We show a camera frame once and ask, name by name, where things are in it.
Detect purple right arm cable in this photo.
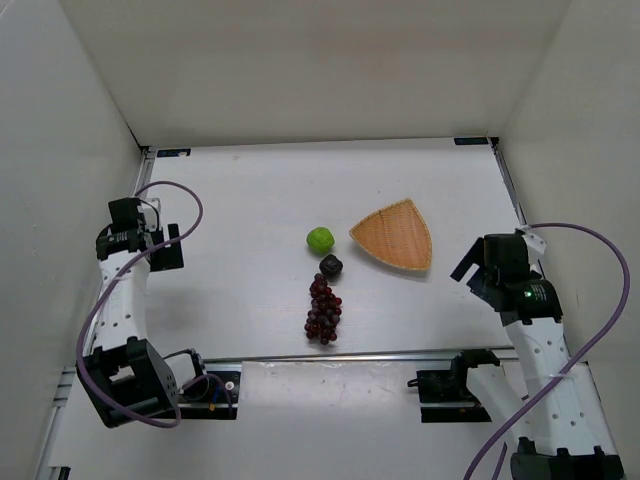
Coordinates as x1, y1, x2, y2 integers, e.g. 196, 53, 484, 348
462, 222, 632, 480

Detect dark purple fake plum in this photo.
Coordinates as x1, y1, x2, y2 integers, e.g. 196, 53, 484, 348
319, 254, 344, 279

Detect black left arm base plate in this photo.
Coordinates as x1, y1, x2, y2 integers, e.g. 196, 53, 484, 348
176, 362, 242, 421

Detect blue tape label right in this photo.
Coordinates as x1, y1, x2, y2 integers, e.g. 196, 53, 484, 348
453, 137, 490, 146

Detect green fake apple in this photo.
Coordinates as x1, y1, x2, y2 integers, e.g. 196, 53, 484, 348
306, 227, 335, 255

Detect aluminium front frame rail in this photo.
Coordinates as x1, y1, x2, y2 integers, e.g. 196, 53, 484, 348
204, 346, 521, 365

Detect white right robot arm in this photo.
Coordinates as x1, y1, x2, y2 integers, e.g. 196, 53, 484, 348
451, 230, 625, 479

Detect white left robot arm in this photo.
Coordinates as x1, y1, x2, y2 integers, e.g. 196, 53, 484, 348
76, 197, 204, 429

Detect blue tape label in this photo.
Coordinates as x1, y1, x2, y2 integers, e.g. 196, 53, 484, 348
156, 148, 191, 158
453, 137, 490, 146

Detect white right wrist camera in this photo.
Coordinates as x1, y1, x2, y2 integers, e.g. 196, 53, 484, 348
515, 225, 547, 264

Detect red fake grape bunch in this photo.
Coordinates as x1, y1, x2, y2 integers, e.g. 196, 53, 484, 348
304, 273, 342, 346

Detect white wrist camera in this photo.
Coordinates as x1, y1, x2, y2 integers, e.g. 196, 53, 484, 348
515, 225, 547, 264
138, 198, 162, 233

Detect woven bamboo fruit basket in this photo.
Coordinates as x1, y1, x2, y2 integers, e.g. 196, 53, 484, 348
349, 198, 433, 272

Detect blue tape label left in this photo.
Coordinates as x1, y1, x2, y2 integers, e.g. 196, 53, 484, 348
156, 148, 191, 158

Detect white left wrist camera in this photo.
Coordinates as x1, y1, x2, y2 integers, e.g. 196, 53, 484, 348
138, 198, 162, 233

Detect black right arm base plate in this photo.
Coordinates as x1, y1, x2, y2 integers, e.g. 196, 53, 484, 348
407, 349, 501, 424

